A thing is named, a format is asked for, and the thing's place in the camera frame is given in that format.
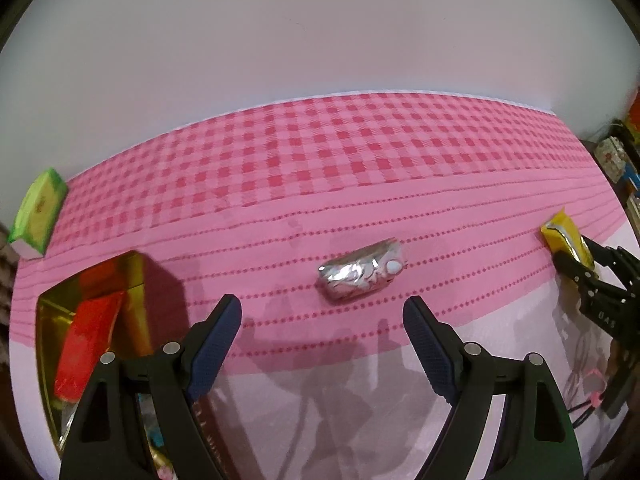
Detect red snack packet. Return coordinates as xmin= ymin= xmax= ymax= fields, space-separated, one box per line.
xmin=54 ymin=294 xmax=127 ymax=404

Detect floral patterned box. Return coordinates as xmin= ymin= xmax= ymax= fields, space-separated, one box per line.
xmin=595 ymin=137 xmax=627 ymax=181

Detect dark red gold tin box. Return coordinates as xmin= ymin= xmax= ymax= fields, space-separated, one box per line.
xmin=37 ymin=251 xmax=226 ymax=480

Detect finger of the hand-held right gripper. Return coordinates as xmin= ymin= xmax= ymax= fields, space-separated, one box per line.
xmin=582 ymin=237 xmax=640 ymax=288
xmin=552 ymin=252 xmax=601 ymax=296

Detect pink checked tablecloth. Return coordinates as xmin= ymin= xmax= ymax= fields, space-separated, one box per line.
xmin=10 ymin=91 xmax=640 ymax=480

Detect yellow snack packet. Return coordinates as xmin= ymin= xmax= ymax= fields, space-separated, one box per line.
xmin=540 ymin=208 xmax=596 ymax=272

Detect green tissue pack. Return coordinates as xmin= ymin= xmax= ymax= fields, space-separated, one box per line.
xmin=7 ymin=167 xmax=70 ymax=260

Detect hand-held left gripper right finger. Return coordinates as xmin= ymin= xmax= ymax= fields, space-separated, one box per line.
xmin=402 ymin=296 xmax=586 ymax=480

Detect pink wrist strap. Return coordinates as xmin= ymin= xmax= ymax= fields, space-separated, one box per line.
xmin=575 ymin=367 xmax=609 ymax=414

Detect silver pink snack packet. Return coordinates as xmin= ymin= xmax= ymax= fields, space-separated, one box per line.
xmin=316 ymin=238 xmax=404 ymax=304

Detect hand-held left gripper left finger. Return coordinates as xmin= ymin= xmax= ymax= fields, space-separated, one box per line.
xmin=59 ymin=294 xmax=244 ymax=480

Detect dark side table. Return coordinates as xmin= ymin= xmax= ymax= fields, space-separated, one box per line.
xmin=580 ymin=85 xmax=640 ymax=223

